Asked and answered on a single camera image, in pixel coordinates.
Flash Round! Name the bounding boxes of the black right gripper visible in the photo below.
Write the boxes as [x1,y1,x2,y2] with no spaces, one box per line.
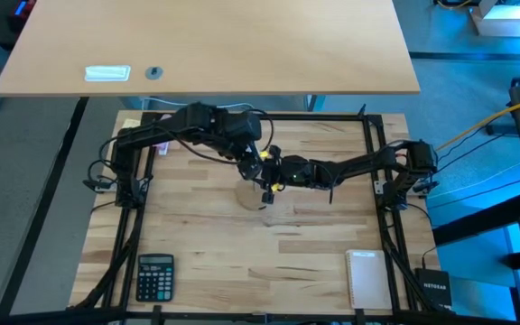
[254,144,318,204]

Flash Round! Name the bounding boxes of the light wooden desk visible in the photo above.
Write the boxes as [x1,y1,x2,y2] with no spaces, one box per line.
[0,0,421,98]

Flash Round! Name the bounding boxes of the white spiral notebook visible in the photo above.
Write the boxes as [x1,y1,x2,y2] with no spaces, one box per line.
[345,249,393,311]

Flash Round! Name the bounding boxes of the black calculator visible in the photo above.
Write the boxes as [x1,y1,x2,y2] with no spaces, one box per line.
[135,253,175,302]

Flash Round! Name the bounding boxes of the white wooden box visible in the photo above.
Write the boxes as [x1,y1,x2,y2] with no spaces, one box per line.
[469,0,520,38]

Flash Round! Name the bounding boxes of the black network switch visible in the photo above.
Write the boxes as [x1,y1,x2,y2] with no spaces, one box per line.
[414,267,453,308]

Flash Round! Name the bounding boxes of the yellow cable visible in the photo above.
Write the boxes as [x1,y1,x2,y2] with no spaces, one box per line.
[435,94,520,153]

